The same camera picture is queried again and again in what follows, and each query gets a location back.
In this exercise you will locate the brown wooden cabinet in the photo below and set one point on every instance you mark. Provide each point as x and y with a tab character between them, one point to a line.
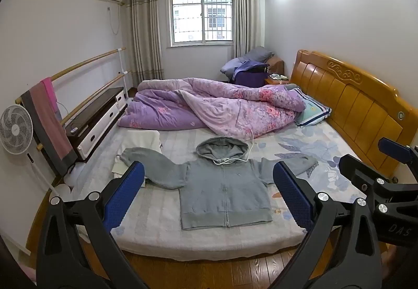
277	63

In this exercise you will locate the purple floral quilt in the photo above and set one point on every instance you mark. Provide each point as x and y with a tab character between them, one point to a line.
212	106

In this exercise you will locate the lavender pillow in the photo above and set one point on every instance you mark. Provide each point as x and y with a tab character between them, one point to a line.
232	66

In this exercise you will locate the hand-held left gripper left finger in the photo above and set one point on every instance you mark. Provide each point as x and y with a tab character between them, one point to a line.
125	195

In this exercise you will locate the wooden headboard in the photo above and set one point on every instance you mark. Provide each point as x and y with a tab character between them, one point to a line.
352	96

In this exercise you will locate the white barre post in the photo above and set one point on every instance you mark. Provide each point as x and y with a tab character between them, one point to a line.
122	63

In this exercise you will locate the wooden barre rail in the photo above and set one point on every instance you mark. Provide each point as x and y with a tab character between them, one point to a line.
85	62
94	93

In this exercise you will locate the white folded clothes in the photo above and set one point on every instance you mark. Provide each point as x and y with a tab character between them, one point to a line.
143	142

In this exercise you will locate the dark purple suitcase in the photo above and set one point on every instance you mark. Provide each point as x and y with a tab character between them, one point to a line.
248	78

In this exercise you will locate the dark white tv cabinet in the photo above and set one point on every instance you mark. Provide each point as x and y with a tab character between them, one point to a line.
98	109

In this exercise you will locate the blue striped pillow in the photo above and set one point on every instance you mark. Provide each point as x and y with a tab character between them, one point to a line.
313	110

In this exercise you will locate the wooden nightstand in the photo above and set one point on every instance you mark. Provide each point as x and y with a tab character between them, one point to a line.
269	81

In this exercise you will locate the beige grey curtain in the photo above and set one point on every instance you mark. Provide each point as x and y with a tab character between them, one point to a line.
143	34
248	14

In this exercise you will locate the grey pillow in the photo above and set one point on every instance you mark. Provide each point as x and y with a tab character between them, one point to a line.
259	53

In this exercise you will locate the white standing fan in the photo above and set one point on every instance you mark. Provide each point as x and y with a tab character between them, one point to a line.
14	128

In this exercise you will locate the bed with patterned sheet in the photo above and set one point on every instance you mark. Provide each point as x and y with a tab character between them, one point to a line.
183	148

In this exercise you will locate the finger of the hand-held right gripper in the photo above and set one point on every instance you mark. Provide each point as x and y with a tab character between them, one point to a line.
356	171
393	147

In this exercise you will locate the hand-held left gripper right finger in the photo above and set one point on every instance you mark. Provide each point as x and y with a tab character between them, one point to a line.
292	192

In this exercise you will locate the grey zip hoodie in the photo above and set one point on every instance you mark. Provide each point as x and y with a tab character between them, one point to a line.
222	191

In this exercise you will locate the bright pink cloth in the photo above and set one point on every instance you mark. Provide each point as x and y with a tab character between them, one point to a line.
49	89

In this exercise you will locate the pink grey towel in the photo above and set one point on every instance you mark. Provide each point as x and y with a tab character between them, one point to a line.
49	125

